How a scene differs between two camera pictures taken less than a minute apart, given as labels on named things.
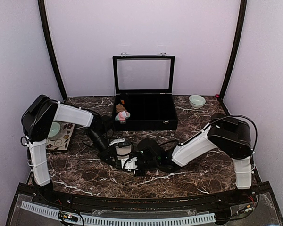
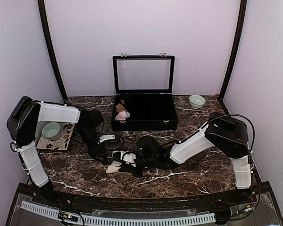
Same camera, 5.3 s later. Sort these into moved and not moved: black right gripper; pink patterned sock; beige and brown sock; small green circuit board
Moved: beige and brown sock
Not moved: pink patterned sock; black right gripper; small green circuit board
